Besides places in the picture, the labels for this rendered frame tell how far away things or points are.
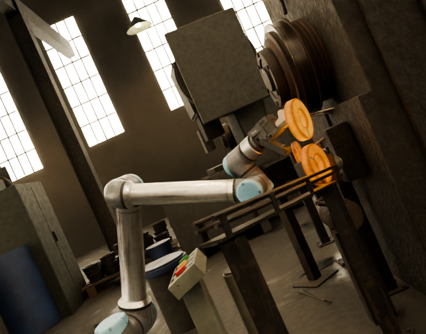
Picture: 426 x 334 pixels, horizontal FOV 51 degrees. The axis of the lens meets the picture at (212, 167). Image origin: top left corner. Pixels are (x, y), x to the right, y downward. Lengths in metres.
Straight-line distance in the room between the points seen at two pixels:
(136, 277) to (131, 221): 0.25
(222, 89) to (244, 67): 0.33
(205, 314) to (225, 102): 3.49
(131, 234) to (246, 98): 3.06
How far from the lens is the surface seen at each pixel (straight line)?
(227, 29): 4.94
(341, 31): 1.79
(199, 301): 1.45
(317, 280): 2.68
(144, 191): 1.74
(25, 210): 5.09
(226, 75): 4.79
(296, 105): 1.63
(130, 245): 1.98
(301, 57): 1.97
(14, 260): 4.93
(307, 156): 1.59
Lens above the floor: 0.87
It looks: 1 degrees down
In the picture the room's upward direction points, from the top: 24 degrees counter-clockwise
